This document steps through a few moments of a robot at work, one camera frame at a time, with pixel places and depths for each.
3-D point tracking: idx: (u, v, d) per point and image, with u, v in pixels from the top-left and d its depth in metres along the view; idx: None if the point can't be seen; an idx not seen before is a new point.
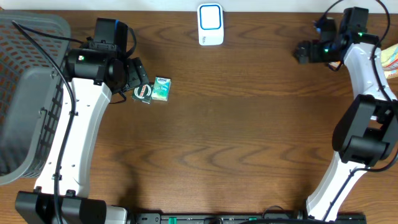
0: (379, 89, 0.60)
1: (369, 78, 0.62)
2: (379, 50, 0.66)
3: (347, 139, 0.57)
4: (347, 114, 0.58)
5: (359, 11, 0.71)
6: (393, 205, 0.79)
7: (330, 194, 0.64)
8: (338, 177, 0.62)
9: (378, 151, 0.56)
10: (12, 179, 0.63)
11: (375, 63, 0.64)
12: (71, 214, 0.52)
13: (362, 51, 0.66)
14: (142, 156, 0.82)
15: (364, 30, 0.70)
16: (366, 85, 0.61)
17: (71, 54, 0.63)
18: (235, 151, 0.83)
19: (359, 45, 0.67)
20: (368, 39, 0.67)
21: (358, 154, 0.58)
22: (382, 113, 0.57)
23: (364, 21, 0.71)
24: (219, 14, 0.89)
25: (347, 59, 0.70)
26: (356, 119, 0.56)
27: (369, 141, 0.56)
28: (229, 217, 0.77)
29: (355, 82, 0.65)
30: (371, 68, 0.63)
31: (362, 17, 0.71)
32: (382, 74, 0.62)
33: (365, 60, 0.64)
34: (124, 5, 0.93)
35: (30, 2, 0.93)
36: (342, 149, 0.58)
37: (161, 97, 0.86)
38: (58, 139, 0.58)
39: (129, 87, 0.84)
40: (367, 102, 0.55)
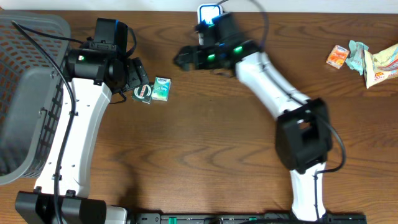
0: (289, 98, 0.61)
1: (276, 93, 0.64)
2: (263, 56, 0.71)
3: (293, 157, 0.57)
4: (280, 134, 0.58)
5: (224, 20, 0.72)
6: (392, 205, 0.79)
7: (308, 198, 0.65)
8: (306, 183, 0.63)
9: (323, 149, 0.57)
10: (12, 179, 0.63)
11: (268, 73, 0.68)
12: (71, 214, 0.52)
13: (252, 66, 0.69)
14: (142, 156, 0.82)
15: (238, 39, 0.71)
16: (277, 101, 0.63)
17: (71, 54, 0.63)
18: (236, 151, 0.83)
19: (245, 61, 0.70)
20: (246, 51, 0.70)
21: (310, 161, 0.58)
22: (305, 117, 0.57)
23: (232, 28, 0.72)
24: (219, 14, 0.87)
25: (244, 76, 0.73)
26: (290, 138, 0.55)
27: (311, 147, 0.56)
28: (229, 217, 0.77)
29: (266, 100, 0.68)
30: (270, 80, 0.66)
31: (229, 25, 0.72)
32: (283, 83, 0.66)
33: (260, 74, 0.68)
34: (124, 5, 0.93)
35: (30, 2, 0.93)
36: (296, 165, 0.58)
37: (161, 97, 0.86)
38: (58, 139, 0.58)
39: (130, 87, 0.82)
40: (288, 121, 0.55)
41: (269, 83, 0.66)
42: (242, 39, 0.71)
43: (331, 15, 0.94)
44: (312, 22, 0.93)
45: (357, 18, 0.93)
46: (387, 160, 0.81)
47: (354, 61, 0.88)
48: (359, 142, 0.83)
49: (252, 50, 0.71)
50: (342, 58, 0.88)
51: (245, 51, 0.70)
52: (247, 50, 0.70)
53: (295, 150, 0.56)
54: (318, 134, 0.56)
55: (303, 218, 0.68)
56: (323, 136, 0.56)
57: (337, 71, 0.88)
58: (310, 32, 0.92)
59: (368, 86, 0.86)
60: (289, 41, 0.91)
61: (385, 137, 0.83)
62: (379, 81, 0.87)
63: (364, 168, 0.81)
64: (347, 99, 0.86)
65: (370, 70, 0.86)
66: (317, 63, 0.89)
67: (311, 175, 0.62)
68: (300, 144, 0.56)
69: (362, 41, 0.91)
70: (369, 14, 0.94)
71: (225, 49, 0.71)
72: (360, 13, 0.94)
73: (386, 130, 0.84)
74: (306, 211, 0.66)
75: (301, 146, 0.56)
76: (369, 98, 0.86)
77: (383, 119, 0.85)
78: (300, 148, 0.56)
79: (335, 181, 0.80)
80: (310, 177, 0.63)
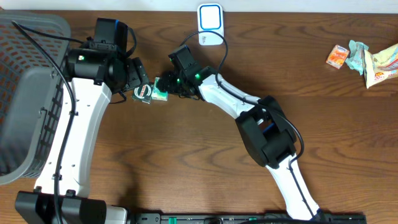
0: (243, 101, 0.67)
1: (232, 101, 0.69)
2: (218, 74, 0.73)
3: (261, 153, 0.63)
4: (244, 136, 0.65)
5: (181, 54, 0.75)
6: (392, 205, 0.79)
7: (294, 193, 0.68)
8: (285, 177, 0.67)
9: (286, 140, 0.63)
10: (12, 179, 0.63)
11: (226, 87, 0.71)
12: (71, 214, 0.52)
13: (209, 86, 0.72)
14: (142, 156, 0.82)
15: (197, 66, 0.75)
16: (234, 107, 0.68)
17: (71, 54, 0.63)
18: (236, 151, 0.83)
19: (203, 83, 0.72)
20: (206, 74, 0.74)
21: (279, 154, 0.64)
22: (262, 114, 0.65)
23: (191, 58, 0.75)
24: (219, 14, 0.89)
25: (207, 97, 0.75)
26: (252, 135, 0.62)
27: (275, 140, 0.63)
28: (229, 217, 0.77)
29: (227, 109, 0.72)
30: (226, 93, 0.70)
31: (187, 56, 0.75)
32: (237, 91, 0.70)
33: (216, 90, 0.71)
34: (124, 5, 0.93)
35: (30, 2, 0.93)
36: (266, 160, 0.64)
37: (161, 97, 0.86)
38: (57, 139, 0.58)
39: (130, 87, 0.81)
40: (245, 121, 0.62)
41: (226, 94, 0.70)
42: (199, 66, 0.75)
43: (331, 15, 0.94)
44: (308, 21, 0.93)
45: (357, 18, 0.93)
46: (387, 160, 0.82)
47: (353, 61, 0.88)
48: (359, 142, 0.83)
49: (209, 73, 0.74)
50: (342, 58, 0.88)
51: (204, 74, 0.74)
52: (206, 73, 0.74)
53: (260, 146, 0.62)
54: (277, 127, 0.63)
55: (299, 218, 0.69)
56: (283, 127, 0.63)
57: (337, 71, 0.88)
58: (310, 32, 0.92)
59: (368, 86, 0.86)
60: (289, 41, 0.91)
61: (385, 137, 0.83)
62: (379, 81, 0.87)
63: (364, 168, 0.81)
64: (347, 99, 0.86)
65: (370, 70, 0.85)
66: (318, 63, 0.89)
67: (286, 168, 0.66)
68: (263, 140, 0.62)
69: (362, 41, 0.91)
70: (369, 14, 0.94)
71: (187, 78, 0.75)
72: (360, 12, 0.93)
73: (387, 130, 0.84)
74: (298, 210, 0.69)
75: (265, 141, 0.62)
76: (369, 98, 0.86)
77: (383, 119, 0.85)
78: (263, 143, 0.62)
79: (335, 182, 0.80)
80: (285, 171, 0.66)
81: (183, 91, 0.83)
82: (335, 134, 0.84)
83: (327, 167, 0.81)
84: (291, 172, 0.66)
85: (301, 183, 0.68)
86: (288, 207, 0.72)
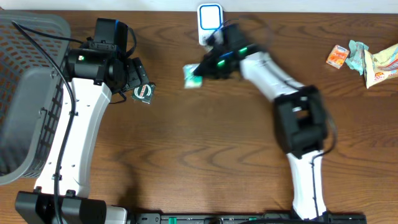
0: (285, 84, 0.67)
1: (273, 80, 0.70)
2: (265, 53, 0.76)
3: (289, 139, 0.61)
4: (278, 118, 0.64)
5: (229, 29, 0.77)
6: (393, 205, 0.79)
7: (307, 189, 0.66)
8: (304, 172, 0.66)
9: (318, 134, 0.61)
10: (12, 179, 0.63)
11: (269, 66, 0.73)
12: (71, 214, 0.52)
13: (253, 62, 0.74)
14: (142, 156, 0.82)
15: (245, 42, 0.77)
16: (274, 87, 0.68)
17: (71, 54, 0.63)
18: (236, 151, 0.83)
19: (247, 58, 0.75)
20: (253, 50, 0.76)
21: (306, 146, 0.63)
22: (300, 103, 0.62)
23: (241, 34, 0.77)
24: (219, 14, 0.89)
25: (249, 71, 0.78)
26: (285, 119, 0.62)
27: (307, 131, 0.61)
28: (229, 217, 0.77)
29: (266, 89, 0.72)
30: (268, 72, 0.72)
31: (235, 32, 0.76)
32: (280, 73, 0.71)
33: (260, 68, 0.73)
34: (124, 5, 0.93)
35: (29, 2, 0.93)
36: (291, 149, 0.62)
37: (196, 83, 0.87)
38: (58, 139, 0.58)
39: (129, 87, 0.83)
40: (282, 102, 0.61)
41: (269, 73, 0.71)
42: (246, 43, 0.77)
43: (331, 15, 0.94)
44: (308, 21, 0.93)
45: (357, 19, 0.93)
46: (387, 160, 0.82)
47: (354, 61, 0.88)
48: (359, 142, 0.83)
49: (255, 50, 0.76)
50: (342, 58, 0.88)
51: (250, 51, 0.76)
52: (251, 50, 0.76)
53: (290, 132, 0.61)
54: (313, 119, 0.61)
55: (303, 217, 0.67)
56: (318, 121, 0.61)
57: (337, 71, 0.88)
58: (310, 32, 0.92)
59: (368, 86, 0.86)
60: (289, 41, 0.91)
61: (385, 137, 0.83)
62: (379, 81, 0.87)
63: (364, 168, 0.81)
64: (347, 99, 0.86)
65: (370, 70, 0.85)
66: (318, 63, 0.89)
67: (309, 162, 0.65)
68: (296, 128, 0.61)
69: (362, 41, 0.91)
70: (369, 14, 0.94)
71: (233, 52, 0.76)
72: (360, 13, 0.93)
73: (387, 130, 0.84)
74: (306, 206, 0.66)
75: (296, 129, 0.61)
76: (369, 98, 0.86)
77: (383, 119, 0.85)
78: (295, 130, 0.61)
79: (335, 182, 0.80)
80: (306, 164, 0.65)
81: (225, 71, 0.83)
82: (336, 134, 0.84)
83: (327, 167, 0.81)
84: (313, 167, 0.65)
85: (318, 183, 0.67)
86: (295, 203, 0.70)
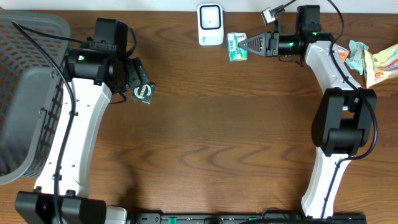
0: (344, 80, 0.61)
1: (333, 71, 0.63)
2: (336, 45, 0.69)
3: (326, 134, 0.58)
4: (321, 109, 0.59)
5: (311, 9, 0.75)
6: (393, 205, 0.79)
7: (324, 189, 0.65)
8: (325, 172, 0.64)
9: (356, 138, 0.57)
10: (12, 179, 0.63)
11: (335, 58, 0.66)
12: (71, 214, 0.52)
13: (320, 49, 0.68)
14: (142, 156, 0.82)
15: (318, 28, 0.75)
16: (331, 79, 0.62)
17: (71, 54, 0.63)
18: (236, 151, 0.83)
19: (316, 43, 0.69)
20: (323, 38, 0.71)
21: (339, 146, 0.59)
22: (352, 103, 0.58)
23: (318, 18, 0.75)
24: (219, 14, 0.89)
25: (310, 60, 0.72)
26: (329, 112, 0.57)
27: (346, 131, 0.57)
28: (229, 217, 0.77)
29: (321, 79, 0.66)
30: (332, 63, 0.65)
31: (314, 14, 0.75)
32: (343, 67, 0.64)
33: (324, 56, 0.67)
34: (124, 5, 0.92)
35: (29, 2, 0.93)
36: (323, 144, 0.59)
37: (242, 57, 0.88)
38: (57, 139, 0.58)
39: (130, 87, 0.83)
40: (336, 95, 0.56)
41: (331, 64, 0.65)
42: (320, 28, 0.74)
43: (331, 14, 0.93)
44: None
45: (357, 18, 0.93)
46: (388, 160, 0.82)
47: (353, 61, 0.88)
48: None
49: (327, 38, 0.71)
50: (342, 58, 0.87)
51: (320, 38, 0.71)
52: (322, 37, 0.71)
53: (329, 127, 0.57)
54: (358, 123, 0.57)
55: (308, 214, 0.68)
56: (362, 126, 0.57)
57: None
58: None
59: (368, 86, 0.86)
60: None
61: (385, 137, 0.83)
62: (379, 81, 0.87)
63: (364, 168, 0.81)
64: None
65: (370, 70, 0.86)
66: None
67: (334, 162, 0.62)
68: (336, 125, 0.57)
69: (362, 41, 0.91)
70: (369, 14, 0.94)
71: (303, 33, 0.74)
72: (360, 12, 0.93)
73: (388, 131, 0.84)
74: (315, 205, 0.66)
75: (337, 125, 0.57)
76: None
77: (383, 119, 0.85)
78: (334, 126, 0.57)
79: None
80: (331, 165, 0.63)
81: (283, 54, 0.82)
82: None
83: None
84: (337, 169, 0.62)
85: (335, 186, 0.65)
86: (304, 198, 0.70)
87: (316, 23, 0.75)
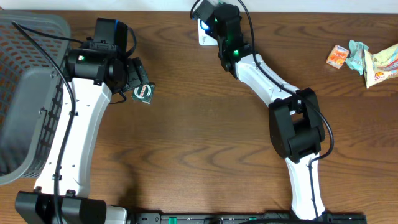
0: (280, 88, 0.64)
1: (268, 84, 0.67)
2: (258, 55, 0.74)
3: (285, 144, 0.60)
4: (273, 124, 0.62)
5: (229, 22, 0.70)
6: (393, 205, 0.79)
7: (306, 191, 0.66)
8: (301, 175, 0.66)
9: (314, 136, 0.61)
10: (12, 179, 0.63)
11: (263, 68, 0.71)
12: (71, 214, 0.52)
13: (247, 65, 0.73)
14: (142, 157, 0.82)
15: (239, 43, 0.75)
16: (270, 91, 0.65)
17: (71, 54, 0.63)
18: (236, 151, 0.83)
19: (241, 61, 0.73)
20: (245, 53, 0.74)
21: (303, 150, 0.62)
22: (296, 106, 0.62)
23: (237, 31, 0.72)
24: None
25: (242, 76, 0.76)
26: (280, 124, 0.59)
27: (303, 135, 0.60)
28: (229, 217, 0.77)
29: (261, 93, 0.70)
30: (262, 75, 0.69)
31: (234, 27, 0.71)
32: (275, 76, 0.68)
33: (254, 71, 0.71)
34: (124, 5, 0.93)
35: (30, 2, 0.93)
36: (288, 153, 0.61)
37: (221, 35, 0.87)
38: (57, 139, 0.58)
39: (130, 87, 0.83)
40: (278, 107, 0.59)
41: (262, 78, 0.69)
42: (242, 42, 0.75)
43: (330, 15, 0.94)
44: (309, 20, 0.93)
45: (357, 19, 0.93)
46: (388, 160, 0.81)
47: (353, 61, 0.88)
48: (359, 142, 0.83)
49: (249, 53, 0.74)
50: (342, 58, 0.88)
51: (244, 53, 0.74)
52: (245, 50, 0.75)
53: (286, 137, 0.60)
54: (310, 123, 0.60)
55: (303, 218, 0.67)
56: (314, 124, 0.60)
57: (337, 71, 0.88)
58: (310, 31, 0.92)
59: (368, 86, 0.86)
60: (290, 42, 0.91)
61: (385, 137, 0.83)
62: (379, 81, 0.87)
63: (364, 168, 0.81)
64: (347, 99, 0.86)
65: (370, 70, 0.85)
66: (318, 63, 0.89)
67: (306, 165, 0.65)
68: (293, 133, 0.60)
69: (362, 40, 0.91)
70: (369, 14, 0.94)
71: (226, 51, 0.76)
72: (360, 13, 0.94)
73: (388, 130, 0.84)
74: (305, 207, 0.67)
75: (293, 134, 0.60)
76: (369, 98, 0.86)
77: (383, 119, 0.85)
78: (291, 135, 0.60)
79: (336, 181, 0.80)
80: (304, 168, 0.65)
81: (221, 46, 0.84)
82: (335, 134, 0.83)
83: (328, 167, 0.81)
84: (310, 170, 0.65)
85: (316, 185, 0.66)
86: (294, 203, 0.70)
87: (237, 36, 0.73)
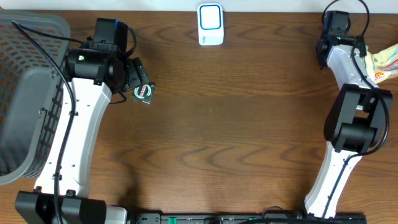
0: (362, 79, 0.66)
1: (352, 71, 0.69)
2: (357, 48, 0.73)
3: (338, 126, 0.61)
4: (335, 105, 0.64)
5: (338, 14, 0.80)
6: (393, 205, 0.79)
7: (329, 186, 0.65)
8: (333, 168, 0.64)
9: (369, 135, 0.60)
10: (12, 179, 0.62)
11: (356, 58, 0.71)
12: (71, 214, 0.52)
13: (342, 51, 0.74)
14: (142, 157, 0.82)
15: (343, 33, 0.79)
16: (351, 78, 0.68)
17: (71, 54, 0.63)
18: (235, 151, 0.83)
19: (338, 46, 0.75)
20: (346, 43, 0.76)
21: (349, 142, 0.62)
22: (366, 102, 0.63)
23: (344, 25, 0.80)
24: (219, 14, 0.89)
25: (333, 63, 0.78)
26: (344, 106, 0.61)
27: (359, 127, 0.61)
28: (229, 217, 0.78)
29: (342, 77, 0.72)
30: (351, 63, 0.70)
31: (342, 19, 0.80)
32: (363, 69, 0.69)
33: (346, 57, 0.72)
34: (124, 5, 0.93)
35: (29, 2, 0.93)
36: (335, 135, 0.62)
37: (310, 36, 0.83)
38: (57, 139, 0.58)
39: (130, 87, 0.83)
40: (352, 91, 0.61)
41: (351, 65, 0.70)
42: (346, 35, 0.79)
43: None
44: (310, 20, 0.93)
45: (357, 19, 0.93)
46: (388, 160, 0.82)
47: None
48: None
49: (351, 43, 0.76)
50: None
51: (344, 42, 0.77)
52: (347, 42, 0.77)
53: (342, 120, 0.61)
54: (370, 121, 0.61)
55: (310, 211, 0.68)
56: (374, 124, 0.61)
57: None
58: (310, 31, 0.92)
59: None
60: (290, 42, 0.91)
61: (385, 137, 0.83)
62: (379, 81, 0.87)
63: (364, 168, 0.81)
64: None
65: (370, 70, 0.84)
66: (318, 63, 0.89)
67: (343, 159, 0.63)
68: (349, 119, 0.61)
69: None
70: (369, 14, 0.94)
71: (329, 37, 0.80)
72: (360, 13, 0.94)
73: (388, 131, 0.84)
74: (318, 201, 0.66)
75: (349, 121, 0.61)
76: None
77: None
78: (347, 121, 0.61)
79: None
80: (340, 161, 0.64)
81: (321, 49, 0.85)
82: None
83: None
84: (344, 166, 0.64)
85: (342, 183, 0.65)
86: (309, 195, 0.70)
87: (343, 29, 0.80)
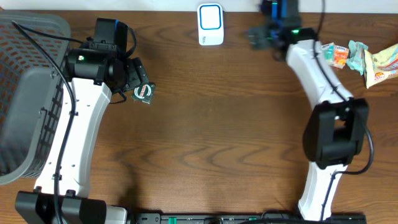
0: (333, 90, 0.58)
1: (319, 81, 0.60)
2: (318, 45, 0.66)
3: (319, 149, 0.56)
4: (311, 124, 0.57)
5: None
6: (393, 205, 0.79)
7: (320, 196, 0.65)
8: (322, 180, 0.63)
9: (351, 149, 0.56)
10: (12, 179, 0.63)
11: (319, 60, 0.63)
12: (71, 214, 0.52)
13: (303, 51, 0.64)
14: (142, 156, 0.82)
15: (298, 22, 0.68)
16: (320, 89, 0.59)
17: (71, 54, 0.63)
18: (235, 151, 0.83)
19: (298, 45, 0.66)
20: (306, 36, 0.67)
21: (333, 158, 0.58)
22: (342, 113, 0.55)
23: (296, 11, 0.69)
24: (219, 14, 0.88)
25: (293, 63, 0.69)
26: (321, 128, 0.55)
27: (340, 144, 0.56)
28: (229, 217, 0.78)
29: (308, 86, 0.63)
30: (316, 68, 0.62)
31: (292, 5, 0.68)
32: (330, 73, 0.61)
33: (309, 60, 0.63)
34: (124, 5, 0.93)
35: (30, 2, 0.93)
36: (319, 158, 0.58)
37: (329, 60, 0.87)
38: (58, 139, 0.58)
39: (129, 87, 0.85)
40: (326, 111, 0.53)
41: (316, 71, 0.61)
42: (300, 22, 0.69)
43: (331, 15, 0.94)
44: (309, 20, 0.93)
45: (357, 19, 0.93)
46: (388, 160, 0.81)
47: (354, 61, 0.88)
48: None
49: (311, 36, 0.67)
50: (343, 57, 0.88)
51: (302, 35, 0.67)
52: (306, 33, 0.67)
53: (323, 143, 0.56)
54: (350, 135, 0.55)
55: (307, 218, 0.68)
56: (355, 137, 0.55)
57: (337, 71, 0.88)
58: None
59: (368, 86, 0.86)
60: None
61: (385, 137, 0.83)
62: (379, 81, 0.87)
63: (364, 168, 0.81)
64: None
65: (370, 70, 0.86)
66: None
67: (330, 173, 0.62)
68: (329, 140, 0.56)
69: (362, 40, 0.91)
70: (369, 14, 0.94)
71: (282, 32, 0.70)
72: (360, 13, 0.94)
73: (388, 130, 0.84)
74: (313, 210, 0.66)
75: (330, 141, 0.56)
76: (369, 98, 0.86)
77: (382, 119, 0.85)
78: (328, 142, 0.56)
79: None
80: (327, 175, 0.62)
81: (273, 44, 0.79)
82: None
83: None
84: (333, 178, 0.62)
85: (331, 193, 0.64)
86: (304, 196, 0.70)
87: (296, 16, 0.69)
